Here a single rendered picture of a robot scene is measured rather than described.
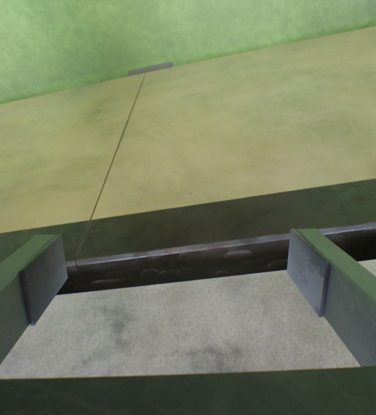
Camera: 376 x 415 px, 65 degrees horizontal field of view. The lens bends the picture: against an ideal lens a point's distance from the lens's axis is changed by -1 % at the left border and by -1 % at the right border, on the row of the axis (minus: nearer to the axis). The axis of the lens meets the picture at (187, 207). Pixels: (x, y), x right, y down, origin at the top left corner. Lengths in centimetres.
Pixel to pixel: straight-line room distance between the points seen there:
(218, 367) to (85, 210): 26
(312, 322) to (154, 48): 88
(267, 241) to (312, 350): 11
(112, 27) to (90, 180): 62
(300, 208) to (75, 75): 88
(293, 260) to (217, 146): 33
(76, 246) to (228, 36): 79
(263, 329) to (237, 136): 31
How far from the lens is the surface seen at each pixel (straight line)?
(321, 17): 105
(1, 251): 44
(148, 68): 102
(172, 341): 27
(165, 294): 29
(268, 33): 102
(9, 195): 55
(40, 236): 17
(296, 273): 16
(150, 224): 36
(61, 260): 17
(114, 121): 66
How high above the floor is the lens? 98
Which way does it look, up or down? 49 degrees down
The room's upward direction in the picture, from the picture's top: 179 degrees counter-clockwise
